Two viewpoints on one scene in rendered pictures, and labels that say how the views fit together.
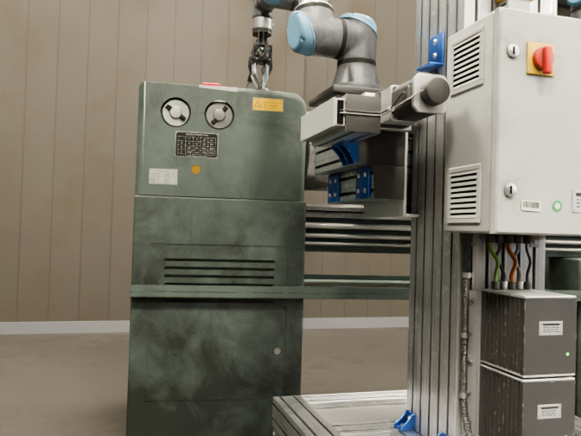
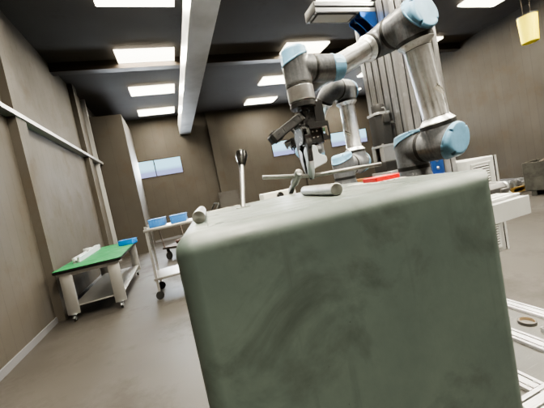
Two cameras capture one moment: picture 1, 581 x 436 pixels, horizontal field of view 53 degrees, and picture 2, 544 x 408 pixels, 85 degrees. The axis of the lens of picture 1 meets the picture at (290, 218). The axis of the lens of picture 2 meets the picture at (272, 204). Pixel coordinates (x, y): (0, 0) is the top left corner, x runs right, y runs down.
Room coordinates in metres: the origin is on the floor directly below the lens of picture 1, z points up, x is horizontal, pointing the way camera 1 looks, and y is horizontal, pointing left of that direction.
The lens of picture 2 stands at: (2.35, 0.97, 1.29)
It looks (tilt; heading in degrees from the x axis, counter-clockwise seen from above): 4 degrees down; 268
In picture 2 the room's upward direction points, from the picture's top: 11 degrees counter-clockwise
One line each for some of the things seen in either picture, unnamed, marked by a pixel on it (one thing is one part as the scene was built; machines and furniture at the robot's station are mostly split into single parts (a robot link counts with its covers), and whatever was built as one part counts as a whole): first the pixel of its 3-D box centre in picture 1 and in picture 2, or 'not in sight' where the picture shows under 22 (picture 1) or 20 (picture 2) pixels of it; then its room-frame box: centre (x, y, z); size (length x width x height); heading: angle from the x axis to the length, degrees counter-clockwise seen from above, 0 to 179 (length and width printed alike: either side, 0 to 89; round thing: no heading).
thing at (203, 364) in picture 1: (215, 311); not in sight; (2.28, 0.28, 0.43); 0.60 x 0.48 x 0.86; 100
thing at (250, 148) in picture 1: (220, 150); (308, 278); (2.28, 0.28, 1.06); 0.59 x 0.48 x 0.39; 100
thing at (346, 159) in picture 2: not in sight; (343, 164); (1.86, -0.66, 1.33); 0.13 x 0.12 x 0.14; 37
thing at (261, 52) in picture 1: (261, 47); (308, 125); (2.18, 0.13, 1.44); 0.09 x 0.08 x 0.12; 10
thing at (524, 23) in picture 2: not in sight; (529, 28); (-3.95, -5.27, 3.50); 0.36 x 0.36 x 0.57
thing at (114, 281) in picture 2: not in sight; (109, 269); (5.14, -4.19, 0.42); 2.30 x 0.91 x 0.85; 106
